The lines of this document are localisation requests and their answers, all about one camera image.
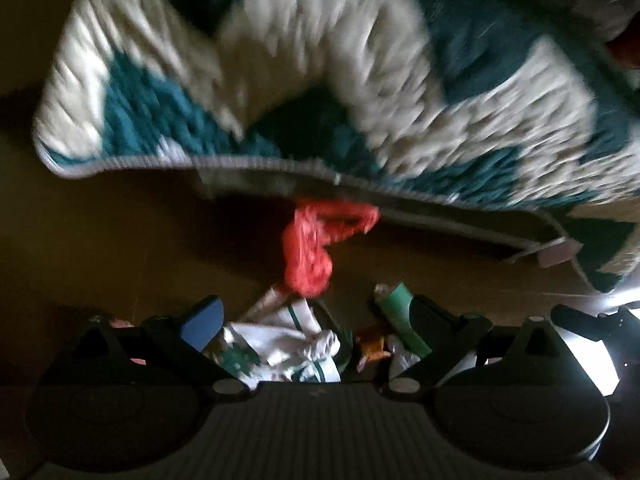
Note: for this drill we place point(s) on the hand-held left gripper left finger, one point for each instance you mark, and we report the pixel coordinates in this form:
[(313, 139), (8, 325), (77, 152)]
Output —
[(202, 317)]

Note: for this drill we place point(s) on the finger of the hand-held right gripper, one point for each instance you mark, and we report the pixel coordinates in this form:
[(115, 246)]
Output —
[(575, 316)]

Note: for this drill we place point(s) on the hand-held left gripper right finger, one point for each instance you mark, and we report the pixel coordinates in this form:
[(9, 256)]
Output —
[(425, 322)]

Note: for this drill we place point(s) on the white and green paper wrapper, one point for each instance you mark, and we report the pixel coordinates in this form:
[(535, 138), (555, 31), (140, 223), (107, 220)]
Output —
[(280, 335)]

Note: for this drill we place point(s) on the green tube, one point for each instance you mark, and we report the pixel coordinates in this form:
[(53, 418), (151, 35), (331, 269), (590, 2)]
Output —
[(397, 305)]

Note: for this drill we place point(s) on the white crumpled paper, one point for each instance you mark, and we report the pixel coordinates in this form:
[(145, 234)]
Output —
[(400, 360)]

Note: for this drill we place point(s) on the orange scrap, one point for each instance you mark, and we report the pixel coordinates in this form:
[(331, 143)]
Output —
[(372, 347)]

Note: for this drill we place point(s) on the white paper roll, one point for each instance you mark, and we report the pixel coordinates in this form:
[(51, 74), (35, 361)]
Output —
[(267, 302)]

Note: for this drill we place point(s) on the red plastic bag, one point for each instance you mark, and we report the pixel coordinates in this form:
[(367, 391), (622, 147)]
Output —
[(307, 255)]

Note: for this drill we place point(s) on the teal and white zigzag rug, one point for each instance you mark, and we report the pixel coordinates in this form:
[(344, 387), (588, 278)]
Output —
[(350, 60)]

